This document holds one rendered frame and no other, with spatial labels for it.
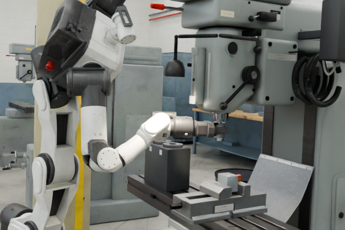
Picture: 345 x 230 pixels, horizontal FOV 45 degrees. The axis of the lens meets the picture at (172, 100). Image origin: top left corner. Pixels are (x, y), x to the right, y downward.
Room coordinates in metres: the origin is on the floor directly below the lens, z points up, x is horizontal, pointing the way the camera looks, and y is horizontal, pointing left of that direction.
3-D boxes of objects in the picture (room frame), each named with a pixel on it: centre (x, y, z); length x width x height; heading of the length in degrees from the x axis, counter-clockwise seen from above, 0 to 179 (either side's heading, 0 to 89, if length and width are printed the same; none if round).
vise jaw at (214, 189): (1.52, -0.17, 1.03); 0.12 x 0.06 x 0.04; 30
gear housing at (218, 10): (1.63, -0.22, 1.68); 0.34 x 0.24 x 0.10; 120
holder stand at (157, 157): (1.90, 0.02, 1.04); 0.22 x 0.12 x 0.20; 30
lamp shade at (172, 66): (1.47, 0.00, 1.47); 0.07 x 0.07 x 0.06
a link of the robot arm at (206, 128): (1.59, -0.09, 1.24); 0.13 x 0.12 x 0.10; 7
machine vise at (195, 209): (1.53, -0.19, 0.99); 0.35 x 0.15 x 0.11; 120
